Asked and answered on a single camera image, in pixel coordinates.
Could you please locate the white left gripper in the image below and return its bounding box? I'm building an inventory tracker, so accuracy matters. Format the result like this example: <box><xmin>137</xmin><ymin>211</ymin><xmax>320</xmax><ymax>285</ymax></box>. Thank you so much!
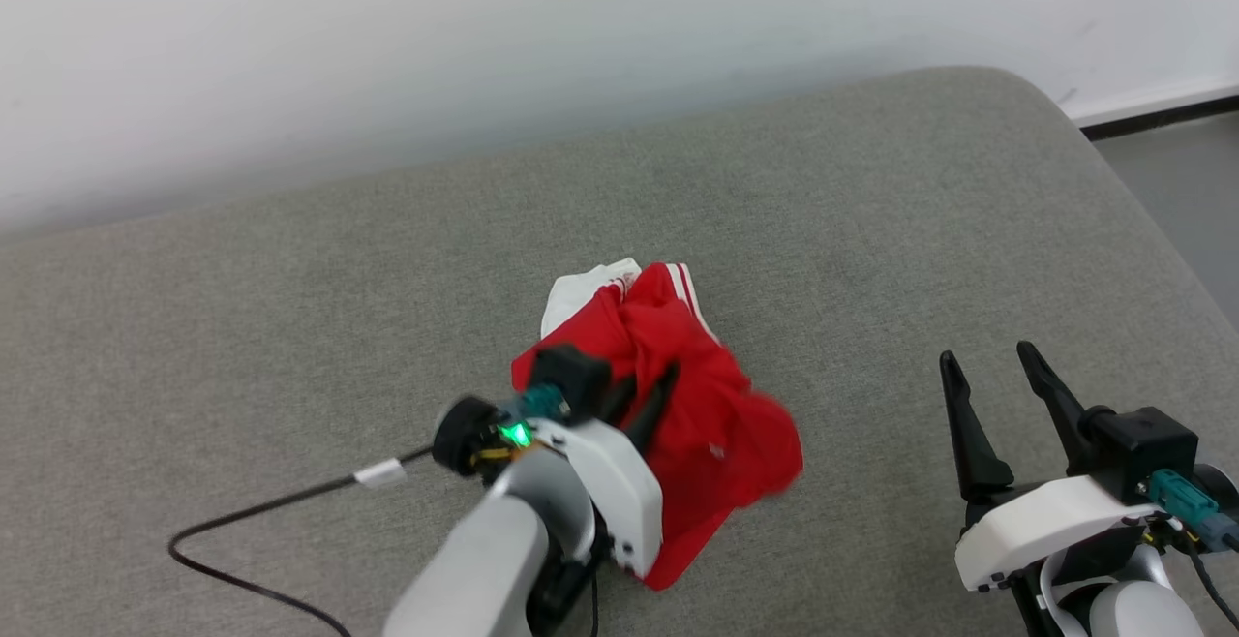
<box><xmin>530</xmin><ymin>363</ymin><xmax>680</xmax><ymax>580</ymax></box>

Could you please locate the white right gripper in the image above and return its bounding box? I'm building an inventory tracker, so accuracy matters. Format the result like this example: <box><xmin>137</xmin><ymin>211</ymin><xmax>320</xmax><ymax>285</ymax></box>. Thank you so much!
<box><xmin>939</xmin><ymin>342</ymin><xmax>1163</xmax><ymax>592</ymax></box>

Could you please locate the red and white jersey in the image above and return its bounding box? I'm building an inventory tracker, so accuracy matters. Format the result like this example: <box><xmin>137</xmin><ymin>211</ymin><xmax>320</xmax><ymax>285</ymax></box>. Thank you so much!
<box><xmin>511</xmin><ymin>258</ymin><xmax>804</xmax><ymax>592</ymax></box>

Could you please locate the grey fabric sofa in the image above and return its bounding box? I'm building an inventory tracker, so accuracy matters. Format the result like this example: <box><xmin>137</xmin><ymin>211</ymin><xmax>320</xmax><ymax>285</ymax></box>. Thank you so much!
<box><xmin>0</xmin><ymin>66</ymin><xmax>1239</xmax><ymax>637</ymax></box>

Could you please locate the teal left cable connector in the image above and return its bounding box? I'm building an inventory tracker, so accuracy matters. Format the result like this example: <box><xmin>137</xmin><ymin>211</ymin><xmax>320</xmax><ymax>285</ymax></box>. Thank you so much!
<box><xmin>513</xmin><ymin>383</ymin><xmax>572</xmax><ymax>425</ymax></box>

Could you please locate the teal cable connector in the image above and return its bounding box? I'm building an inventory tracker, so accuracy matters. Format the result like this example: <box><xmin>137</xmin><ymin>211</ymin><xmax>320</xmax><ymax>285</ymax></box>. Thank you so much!
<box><xmin>513</xmin><ymin>383</ymin><xmax>572</xmax><ymax>425</ymax></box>
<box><xmin>1147</xmin><ymin>468</ymin><xmax>1239</xmax><ymax>553</ymax></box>

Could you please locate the teal right cable connector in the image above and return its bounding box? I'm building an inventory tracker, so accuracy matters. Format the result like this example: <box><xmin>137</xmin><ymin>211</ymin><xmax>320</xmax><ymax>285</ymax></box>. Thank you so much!
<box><xmin>1147</xmin><ymin>468</ymin><xmax>1239</xmax><ymax>553</ymax></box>

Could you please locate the thin black cable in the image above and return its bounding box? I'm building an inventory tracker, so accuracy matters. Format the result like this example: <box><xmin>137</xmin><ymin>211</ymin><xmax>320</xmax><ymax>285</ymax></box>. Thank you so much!
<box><xmin>167</xmin><ymin>443</ymin><xmax>437</xmax><ymax>637</ymax></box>
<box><xmin>1186</xmin><ymin>540</ymin><xmax>1239</xmax><ymax>637</ymax></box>

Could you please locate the white and black wall baseboard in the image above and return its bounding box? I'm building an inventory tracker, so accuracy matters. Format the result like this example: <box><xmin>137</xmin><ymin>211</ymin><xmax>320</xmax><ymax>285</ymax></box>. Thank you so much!
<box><xmin>1060</xmin><ymin>76</ymin><xmax>1239</xmax><ymax>141</ymax></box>

